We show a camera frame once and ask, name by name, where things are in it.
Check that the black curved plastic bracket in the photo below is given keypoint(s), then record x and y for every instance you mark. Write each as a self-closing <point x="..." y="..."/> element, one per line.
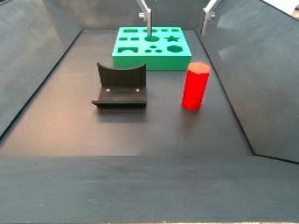
<point x="121" y="86"/>

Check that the red hexagonal prism block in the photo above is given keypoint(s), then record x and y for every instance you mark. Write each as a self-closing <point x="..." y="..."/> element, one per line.
<point x="195" y="84"/>

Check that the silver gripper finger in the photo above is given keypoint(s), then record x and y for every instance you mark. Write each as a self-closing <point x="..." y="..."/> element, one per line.
<point x="208" y="14"/>
<point x="145" y="15"/>

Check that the green shape sorting board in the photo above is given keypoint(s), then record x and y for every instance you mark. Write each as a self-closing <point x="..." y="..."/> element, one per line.
<point x="163" y="51"/>

